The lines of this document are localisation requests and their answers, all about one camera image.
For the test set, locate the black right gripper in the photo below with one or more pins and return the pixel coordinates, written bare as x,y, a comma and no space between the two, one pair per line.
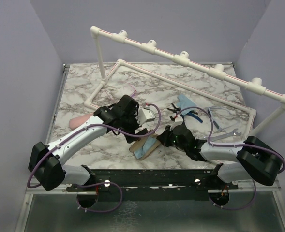
164,137

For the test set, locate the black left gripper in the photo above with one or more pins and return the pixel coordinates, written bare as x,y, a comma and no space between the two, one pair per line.
133,115

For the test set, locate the plaid glasses case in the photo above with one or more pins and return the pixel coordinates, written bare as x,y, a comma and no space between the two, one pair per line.
137,144

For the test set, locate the blue cleaning cloth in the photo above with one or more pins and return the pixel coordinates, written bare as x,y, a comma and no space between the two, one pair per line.
149,145
185,103

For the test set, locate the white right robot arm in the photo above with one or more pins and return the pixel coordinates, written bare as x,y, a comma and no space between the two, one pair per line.
251,159

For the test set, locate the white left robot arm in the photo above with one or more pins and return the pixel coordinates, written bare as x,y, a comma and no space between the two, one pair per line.
48,162

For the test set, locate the black blue sunglasses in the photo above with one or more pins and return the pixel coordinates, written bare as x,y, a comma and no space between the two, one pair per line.
191,113

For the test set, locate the light blue sunglasses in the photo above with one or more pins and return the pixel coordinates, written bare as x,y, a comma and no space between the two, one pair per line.
214,119

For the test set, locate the pink sunglasses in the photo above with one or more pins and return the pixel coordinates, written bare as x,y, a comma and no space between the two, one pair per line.
121,89

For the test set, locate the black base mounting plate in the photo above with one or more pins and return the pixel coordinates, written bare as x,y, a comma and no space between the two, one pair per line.
152,185

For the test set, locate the silver wrench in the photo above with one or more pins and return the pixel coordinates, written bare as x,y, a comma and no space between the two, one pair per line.
233,133

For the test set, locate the pink glasses case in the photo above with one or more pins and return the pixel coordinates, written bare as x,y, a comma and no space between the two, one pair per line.
78,121

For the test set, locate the white PVC pipe rack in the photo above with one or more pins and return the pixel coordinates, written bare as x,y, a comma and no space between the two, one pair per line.
217,72

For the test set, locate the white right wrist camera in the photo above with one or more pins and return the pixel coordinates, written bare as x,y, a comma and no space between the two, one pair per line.
177,120

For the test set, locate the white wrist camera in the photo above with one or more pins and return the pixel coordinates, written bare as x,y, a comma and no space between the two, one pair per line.
177,120
145,115

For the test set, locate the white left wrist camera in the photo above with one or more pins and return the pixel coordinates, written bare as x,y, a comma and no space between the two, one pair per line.
145,115

